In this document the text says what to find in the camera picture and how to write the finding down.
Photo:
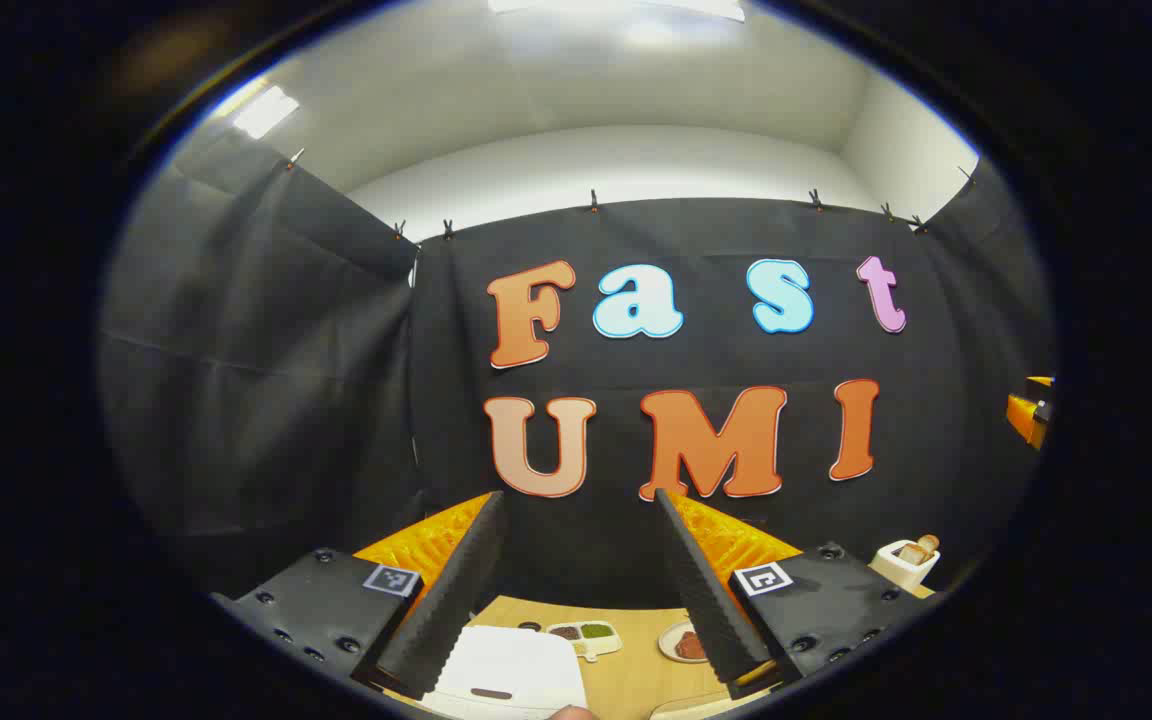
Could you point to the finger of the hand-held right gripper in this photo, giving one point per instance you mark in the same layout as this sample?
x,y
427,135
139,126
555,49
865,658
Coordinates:
x,y
1028,410

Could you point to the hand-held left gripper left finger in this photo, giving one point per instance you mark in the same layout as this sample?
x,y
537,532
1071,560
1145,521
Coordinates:
x,y
456,590

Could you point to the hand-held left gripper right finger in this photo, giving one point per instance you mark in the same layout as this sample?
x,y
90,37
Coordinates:
x,y
701,590

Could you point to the white rice cooker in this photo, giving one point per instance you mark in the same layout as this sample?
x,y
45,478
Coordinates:
x,y
516,660

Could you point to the cream chopstick holder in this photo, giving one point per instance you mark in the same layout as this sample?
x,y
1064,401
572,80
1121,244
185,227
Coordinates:
x,y
901,568

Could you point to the round cream plate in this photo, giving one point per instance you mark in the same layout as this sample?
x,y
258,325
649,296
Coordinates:
x,y
674,640

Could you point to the red meat piece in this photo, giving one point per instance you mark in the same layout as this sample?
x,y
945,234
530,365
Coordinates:
x,y
691,646

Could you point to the white divided seasoning dish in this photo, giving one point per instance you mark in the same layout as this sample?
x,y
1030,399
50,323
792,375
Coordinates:
x,y
586,634

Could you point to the black backdrop cloth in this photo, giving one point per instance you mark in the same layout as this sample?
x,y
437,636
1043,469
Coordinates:
x,y
336,400

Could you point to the row of backdrop clips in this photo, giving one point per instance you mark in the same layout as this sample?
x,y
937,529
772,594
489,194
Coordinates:
x,y
594,201

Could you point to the ceiling light panel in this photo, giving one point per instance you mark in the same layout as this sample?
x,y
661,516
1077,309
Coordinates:
x,y
616,7
266,110

